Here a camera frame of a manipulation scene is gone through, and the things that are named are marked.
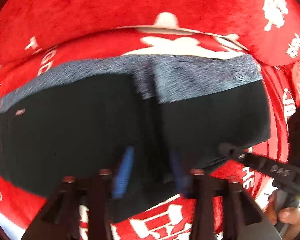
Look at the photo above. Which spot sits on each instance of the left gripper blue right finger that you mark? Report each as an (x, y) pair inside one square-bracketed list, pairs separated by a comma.
[(181, 171)]

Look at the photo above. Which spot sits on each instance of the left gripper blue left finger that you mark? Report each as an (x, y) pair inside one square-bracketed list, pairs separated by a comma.
[(121, 179)]

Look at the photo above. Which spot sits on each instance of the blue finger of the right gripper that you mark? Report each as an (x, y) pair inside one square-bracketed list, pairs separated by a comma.
[(269, 167)]

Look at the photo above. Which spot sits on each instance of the black pants with grey stripes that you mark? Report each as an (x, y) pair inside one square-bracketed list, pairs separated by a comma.
[(79, 118)]

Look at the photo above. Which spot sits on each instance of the person's right hand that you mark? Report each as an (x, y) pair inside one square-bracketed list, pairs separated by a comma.
[(289, 215)]

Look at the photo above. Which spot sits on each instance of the red wedding blanket on bed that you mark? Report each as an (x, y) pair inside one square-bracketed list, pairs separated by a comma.
[(171, 218)]

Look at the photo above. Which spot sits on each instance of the red wedding quilt at back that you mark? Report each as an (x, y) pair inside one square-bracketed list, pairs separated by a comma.
[(269, 29)]

